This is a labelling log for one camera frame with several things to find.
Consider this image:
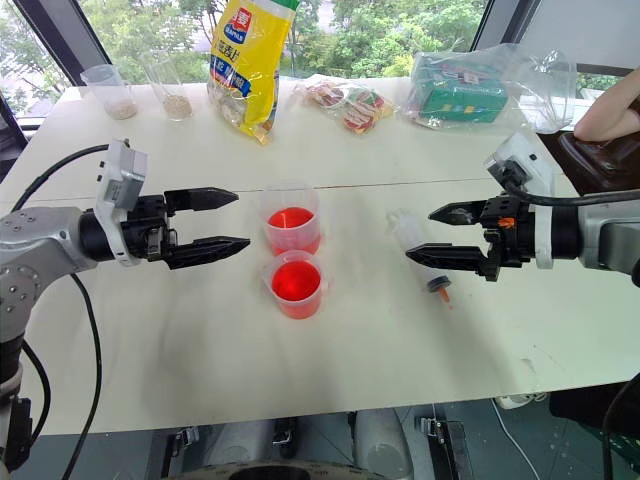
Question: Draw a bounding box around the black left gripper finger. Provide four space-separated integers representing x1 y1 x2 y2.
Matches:
164 186 240 218
161 235 252 272

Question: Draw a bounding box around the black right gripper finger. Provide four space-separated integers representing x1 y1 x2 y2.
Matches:
427 199 489 228
404 243 489 274

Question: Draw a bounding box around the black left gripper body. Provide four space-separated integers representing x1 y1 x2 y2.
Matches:
120 194 180 263

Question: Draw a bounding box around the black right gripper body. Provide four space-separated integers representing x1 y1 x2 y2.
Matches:
478 195 537 282

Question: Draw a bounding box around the clear plastic syringe orange tip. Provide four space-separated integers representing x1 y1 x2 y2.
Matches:
386 208 456 310

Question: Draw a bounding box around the cup with red liquid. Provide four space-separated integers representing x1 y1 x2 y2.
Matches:
259 185 322 257
259 249 336 320

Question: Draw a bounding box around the clear beaker with beige grains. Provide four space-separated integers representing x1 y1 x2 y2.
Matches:
139 49 194 123

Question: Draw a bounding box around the dark brown leather chair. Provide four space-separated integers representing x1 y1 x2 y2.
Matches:
539 128 640 197

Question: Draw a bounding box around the green cardboard box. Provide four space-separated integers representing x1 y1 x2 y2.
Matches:
411 53 509 125

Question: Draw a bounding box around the clear beaker with pink grains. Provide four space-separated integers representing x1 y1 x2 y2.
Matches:
79 64 139 122

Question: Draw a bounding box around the yellow snack bag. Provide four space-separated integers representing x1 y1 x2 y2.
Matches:
206 0 302 147

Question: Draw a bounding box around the clear bag of red candies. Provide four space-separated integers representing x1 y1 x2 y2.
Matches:
293 81 402 136

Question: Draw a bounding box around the green box in plastic bag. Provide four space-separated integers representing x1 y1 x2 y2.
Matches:
403 43 584 135

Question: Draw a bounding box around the silver rounded robot leg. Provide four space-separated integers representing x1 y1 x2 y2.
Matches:
348 406 417 480

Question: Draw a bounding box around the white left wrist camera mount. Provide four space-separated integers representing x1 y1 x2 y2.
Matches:
93 139 149 267

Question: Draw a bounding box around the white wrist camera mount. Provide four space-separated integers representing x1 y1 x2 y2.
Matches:
93 139 149 267
483 131 557 271

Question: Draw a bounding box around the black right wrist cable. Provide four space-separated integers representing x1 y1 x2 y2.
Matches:
501 177 640 208

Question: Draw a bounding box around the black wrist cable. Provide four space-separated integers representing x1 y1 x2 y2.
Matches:
9 143 110 214
501 177 640 208

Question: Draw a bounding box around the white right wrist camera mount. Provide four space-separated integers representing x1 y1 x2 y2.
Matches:
483 131 557 271

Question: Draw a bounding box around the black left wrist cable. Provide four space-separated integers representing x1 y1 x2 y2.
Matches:
9 143 110 214

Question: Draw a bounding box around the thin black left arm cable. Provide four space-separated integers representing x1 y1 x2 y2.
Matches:
62 272 105 476

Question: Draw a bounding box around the metal table bracket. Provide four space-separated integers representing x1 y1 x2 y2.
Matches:
271 416 297 447
171 425 200 457
418 415 447 442

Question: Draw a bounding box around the thin white cable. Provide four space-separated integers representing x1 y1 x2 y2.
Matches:
490 398 542 480

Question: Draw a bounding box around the dark window frame bar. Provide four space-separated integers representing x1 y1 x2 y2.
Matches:
13 0 112 87
468 0 542 52

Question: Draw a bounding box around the black cable under table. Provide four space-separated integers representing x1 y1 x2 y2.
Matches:
601 372 640 480

